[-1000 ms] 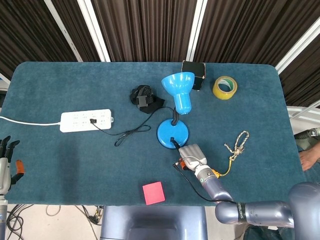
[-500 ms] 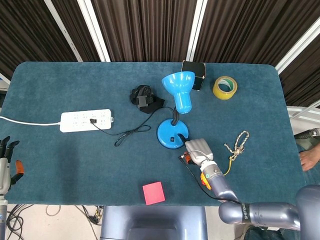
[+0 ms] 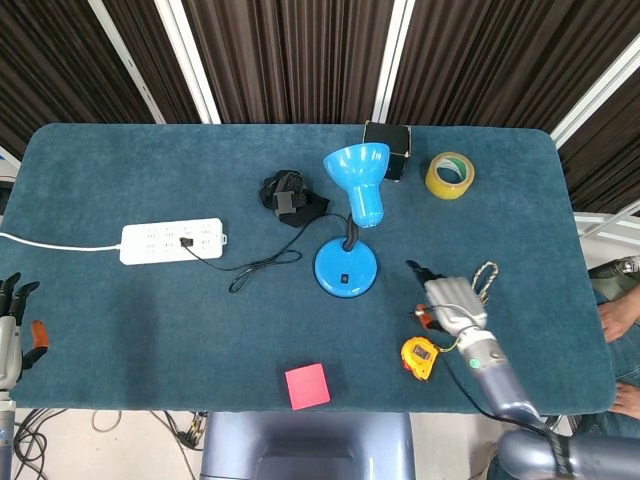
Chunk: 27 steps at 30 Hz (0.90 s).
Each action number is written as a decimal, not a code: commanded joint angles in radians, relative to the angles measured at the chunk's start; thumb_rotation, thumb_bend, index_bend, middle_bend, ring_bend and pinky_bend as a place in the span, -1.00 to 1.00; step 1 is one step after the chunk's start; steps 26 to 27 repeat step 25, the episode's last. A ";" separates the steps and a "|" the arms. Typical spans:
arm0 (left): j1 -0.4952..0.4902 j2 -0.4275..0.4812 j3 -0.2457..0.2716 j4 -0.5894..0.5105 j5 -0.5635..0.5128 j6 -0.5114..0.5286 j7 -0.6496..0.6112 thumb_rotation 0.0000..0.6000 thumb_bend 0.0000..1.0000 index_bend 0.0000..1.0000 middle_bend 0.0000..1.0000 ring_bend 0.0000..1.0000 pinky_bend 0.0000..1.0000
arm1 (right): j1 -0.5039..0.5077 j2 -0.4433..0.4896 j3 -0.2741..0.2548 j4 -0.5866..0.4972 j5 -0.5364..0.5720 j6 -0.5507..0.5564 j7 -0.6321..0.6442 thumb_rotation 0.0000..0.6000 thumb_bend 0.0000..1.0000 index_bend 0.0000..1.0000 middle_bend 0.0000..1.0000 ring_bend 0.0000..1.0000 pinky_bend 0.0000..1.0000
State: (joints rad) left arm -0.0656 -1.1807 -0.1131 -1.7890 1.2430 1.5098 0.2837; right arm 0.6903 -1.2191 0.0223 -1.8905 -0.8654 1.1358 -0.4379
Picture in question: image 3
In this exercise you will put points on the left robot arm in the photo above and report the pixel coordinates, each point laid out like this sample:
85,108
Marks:
4,435

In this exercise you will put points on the dark brown pleated curtain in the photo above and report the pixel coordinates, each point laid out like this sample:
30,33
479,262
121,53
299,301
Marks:
300,55

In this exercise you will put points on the chrome metal tube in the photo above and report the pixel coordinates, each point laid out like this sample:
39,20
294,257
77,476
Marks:
557,422

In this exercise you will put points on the yellow packing tape roll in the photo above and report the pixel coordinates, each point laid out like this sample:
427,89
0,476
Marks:
433,183

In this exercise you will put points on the white frame bar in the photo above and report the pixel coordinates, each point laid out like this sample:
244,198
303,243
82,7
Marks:
595,95
187,60
127,62
395,55

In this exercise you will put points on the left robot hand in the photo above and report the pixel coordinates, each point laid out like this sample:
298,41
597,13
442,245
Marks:
7,350

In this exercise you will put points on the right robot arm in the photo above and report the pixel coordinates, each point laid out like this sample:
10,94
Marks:
497,380

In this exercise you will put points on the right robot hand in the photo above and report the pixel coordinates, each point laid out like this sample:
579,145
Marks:
455,302

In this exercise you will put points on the black cardboard box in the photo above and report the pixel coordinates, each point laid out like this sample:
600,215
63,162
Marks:
387,137

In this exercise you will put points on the teal table mat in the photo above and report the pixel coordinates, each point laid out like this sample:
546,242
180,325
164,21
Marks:
150,325

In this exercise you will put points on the blue desk lamp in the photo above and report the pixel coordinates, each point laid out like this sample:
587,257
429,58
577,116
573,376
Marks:
346,272

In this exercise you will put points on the white power strip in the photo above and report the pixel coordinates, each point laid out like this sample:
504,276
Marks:
150,250

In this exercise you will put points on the pink sticky note pad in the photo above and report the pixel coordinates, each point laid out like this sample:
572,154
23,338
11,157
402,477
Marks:
307,386

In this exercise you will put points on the blue-grey robot torso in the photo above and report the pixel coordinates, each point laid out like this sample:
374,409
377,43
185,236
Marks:
305,445

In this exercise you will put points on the yellow tape measure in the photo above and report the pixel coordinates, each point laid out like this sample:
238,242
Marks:
419,355

